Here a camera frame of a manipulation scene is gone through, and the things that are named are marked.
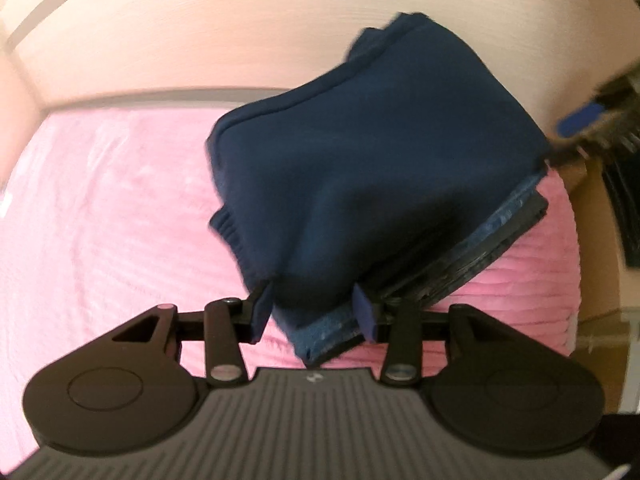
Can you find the folded dark clothes stack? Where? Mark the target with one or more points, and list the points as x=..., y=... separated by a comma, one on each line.
x=354, y=321

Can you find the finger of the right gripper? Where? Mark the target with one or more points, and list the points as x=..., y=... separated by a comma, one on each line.
x=579, y=119

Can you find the pink ribbed bed blanket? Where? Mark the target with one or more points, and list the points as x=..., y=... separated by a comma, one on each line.
x=106, y=215

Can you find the navy fleece sweatpants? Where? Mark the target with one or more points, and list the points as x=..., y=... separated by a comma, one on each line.
x=368, y=174

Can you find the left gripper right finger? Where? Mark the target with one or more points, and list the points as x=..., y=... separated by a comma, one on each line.
x=398, y=324

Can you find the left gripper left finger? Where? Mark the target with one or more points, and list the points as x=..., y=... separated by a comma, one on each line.
x=229, y=322

